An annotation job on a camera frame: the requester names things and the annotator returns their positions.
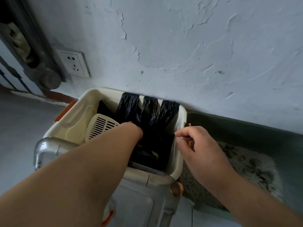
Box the cream plastic bin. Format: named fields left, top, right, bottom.
left=43, top=87, right=187, bottom=180

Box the black garbage bag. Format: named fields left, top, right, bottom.
left=97, top=92, right=181, bottom=170

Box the grey litter box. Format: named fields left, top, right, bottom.
left=179, top=111, right=303, bottom=221

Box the person's right forearm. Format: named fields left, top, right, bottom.
left=211, top=168, right=303, bottom=227

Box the person's left hand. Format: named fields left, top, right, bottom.
left=122, top=122, right=144, bottom=145

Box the orange lid clip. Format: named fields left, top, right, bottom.
left=101, top=210, right=116, bottom=227

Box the cream slotted litter scoop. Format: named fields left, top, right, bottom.
left=85, top=113, right=120, bottom=143

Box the dark grey pipe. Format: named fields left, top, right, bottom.
left=0, top=0, right=67, bottom=93

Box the copper round knob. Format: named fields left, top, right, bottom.
left=170, top=181, right=184, bottom=197

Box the person's left forearm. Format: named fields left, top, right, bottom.
left=0, top=123, right=139, bottom=227

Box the orange bin latch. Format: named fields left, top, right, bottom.
left=54, top=100, right=78, bottom=123

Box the person's right hand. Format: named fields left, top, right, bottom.
left=175, top=126, right=238, bottom=187

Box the beige cloth wrap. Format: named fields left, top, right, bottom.
left=0, top=22, right=36, bottom=64

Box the white wall socket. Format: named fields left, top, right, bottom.
left=58, top=50, right=91, bottom=78

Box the grey cat litter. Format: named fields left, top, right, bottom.
left=179, top=140, right=285, bottom=210

